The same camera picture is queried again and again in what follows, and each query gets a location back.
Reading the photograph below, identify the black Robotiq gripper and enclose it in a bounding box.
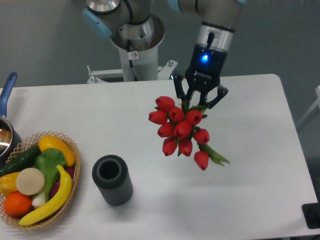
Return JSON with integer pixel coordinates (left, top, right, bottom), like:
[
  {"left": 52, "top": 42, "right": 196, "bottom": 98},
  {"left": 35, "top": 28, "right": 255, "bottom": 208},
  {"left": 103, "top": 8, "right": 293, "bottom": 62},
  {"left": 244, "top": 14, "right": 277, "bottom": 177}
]
[{"left": 172, "top": 43, "right": 229, "bottom": 110}]

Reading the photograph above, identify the red tulip bouquet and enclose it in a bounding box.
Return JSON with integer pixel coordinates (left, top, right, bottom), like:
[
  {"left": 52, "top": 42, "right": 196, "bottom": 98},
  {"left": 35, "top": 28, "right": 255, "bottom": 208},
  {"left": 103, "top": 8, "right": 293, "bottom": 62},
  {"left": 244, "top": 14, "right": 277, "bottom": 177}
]
[{"left": 148, "top": 96, "right": 230, "bottom": 171}]

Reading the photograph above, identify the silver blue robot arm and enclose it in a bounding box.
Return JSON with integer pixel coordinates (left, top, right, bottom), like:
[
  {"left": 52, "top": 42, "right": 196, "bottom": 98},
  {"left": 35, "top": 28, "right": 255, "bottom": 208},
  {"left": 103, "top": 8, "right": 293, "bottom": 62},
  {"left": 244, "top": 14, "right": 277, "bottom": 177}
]
[{"left": 82, "top": 0, "right": 243, "bottom": 108}]

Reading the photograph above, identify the white furniture leg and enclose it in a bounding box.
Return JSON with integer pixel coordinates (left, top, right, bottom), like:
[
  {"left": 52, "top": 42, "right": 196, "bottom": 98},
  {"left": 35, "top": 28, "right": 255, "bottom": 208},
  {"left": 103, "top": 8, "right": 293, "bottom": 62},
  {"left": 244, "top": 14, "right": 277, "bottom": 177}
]
[{"left": 296, "top": 85, "right": 320, "bottom": 132}]

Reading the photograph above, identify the dark grey ribbed vase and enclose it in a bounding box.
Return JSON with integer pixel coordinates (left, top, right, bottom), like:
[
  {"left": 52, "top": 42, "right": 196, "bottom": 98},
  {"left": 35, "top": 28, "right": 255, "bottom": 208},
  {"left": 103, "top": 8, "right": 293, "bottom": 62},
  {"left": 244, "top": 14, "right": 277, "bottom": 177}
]
[{"left": 91, "top": 154, "right": 134, "bottom": 206}]

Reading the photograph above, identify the dark red vegetable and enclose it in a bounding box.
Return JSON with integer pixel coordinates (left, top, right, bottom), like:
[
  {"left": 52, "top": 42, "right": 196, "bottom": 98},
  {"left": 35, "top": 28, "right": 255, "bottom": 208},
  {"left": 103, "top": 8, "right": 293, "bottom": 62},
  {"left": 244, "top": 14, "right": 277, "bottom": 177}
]
[{"left": 50, "top": 166, "right": 75, "bottom": 198}]

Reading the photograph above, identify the yellow banana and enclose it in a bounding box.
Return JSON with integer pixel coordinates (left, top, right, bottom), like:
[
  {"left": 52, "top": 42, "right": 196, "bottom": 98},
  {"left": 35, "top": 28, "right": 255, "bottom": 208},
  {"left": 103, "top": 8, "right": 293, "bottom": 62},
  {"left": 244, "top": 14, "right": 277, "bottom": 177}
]
[{"left": 18, "top": 165, "right": 73, "bottom": 227}]

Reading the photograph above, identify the green bok choy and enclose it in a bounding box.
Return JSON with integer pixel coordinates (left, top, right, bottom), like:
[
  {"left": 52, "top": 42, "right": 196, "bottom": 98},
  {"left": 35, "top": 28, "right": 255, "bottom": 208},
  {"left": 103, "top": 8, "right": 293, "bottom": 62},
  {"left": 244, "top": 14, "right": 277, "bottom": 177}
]
[{"left": 32, "top": 148, "right": 66, "bottom": 209}]

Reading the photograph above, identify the black device at table edge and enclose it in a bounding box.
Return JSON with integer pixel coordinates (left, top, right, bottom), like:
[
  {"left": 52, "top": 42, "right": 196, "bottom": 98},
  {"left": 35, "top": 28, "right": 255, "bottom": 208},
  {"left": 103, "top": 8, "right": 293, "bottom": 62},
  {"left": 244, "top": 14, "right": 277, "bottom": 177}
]
[{"left": 301, "top": 202, "right": 320, "bottom": 229}]

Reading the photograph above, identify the woven wicker basket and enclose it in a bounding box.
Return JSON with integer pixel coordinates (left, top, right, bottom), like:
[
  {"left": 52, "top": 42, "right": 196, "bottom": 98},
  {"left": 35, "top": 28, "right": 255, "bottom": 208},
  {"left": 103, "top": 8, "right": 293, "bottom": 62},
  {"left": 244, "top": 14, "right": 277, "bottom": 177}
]
[{"left": 0, "top": 131, "right": 81, "bottom": 231}]

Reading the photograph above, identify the green cucumber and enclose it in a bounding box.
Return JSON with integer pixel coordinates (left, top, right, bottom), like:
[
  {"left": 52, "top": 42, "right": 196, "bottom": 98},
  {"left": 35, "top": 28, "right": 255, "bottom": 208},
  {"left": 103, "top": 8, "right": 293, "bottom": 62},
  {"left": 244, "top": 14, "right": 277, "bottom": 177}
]
[{"left": 0, "top": 145, "right": 41, "bottom": 177}]

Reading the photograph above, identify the beige round disc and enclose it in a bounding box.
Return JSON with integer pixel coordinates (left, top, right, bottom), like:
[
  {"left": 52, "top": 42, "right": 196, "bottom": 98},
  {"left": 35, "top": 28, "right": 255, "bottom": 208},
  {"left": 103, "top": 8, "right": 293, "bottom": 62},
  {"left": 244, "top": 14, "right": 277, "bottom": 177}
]
[{"left": 15, "top": 167, "right": 45, "bottom": 196}]

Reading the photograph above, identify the yellow bell pepper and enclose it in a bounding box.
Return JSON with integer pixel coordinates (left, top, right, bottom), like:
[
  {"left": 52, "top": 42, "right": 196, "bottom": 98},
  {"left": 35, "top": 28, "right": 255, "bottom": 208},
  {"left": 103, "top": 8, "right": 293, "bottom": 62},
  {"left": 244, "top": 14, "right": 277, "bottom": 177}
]
[{"left": 0, "top": 172, "right": 20, "bottom": 196}]

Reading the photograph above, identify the orange fruit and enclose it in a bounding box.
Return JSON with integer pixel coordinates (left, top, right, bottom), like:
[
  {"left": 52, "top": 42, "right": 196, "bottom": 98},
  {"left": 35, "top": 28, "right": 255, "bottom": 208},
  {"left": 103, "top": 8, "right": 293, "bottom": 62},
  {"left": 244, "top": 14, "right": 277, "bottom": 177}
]
[{"left": 3, "top": 191, "right": 32, "bottom": 216}]

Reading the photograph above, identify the white metal base frame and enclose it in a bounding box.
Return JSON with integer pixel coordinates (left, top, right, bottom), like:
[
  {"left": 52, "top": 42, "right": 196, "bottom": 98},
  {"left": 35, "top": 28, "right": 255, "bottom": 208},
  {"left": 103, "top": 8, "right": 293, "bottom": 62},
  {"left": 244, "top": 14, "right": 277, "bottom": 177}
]
[{"left": 86, "top": 59, "right": 178, "bottom": 84}]

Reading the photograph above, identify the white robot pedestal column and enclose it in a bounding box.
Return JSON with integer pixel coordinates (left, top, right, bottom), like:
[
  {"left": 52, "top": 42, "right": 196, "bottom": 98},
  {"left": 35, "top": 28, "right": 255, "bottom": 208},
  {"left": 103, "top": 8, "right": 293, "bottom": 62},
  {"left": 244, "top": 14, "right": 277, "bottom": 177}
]
[{"left": 118, "top": 46, "right": 158, "bottom": 82}]

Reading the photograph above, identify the blue handled saucepan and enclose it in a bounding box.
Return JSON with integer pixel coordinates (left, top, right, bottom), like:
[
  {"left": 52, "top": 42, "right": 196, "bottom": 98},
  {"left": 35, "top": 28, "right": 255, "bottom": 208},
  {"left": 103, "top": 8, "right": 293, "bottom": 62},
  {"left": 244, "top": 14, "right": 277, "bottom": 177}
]
[{"left": 0, "top": 72, "right": 22, "bottom": 170}]

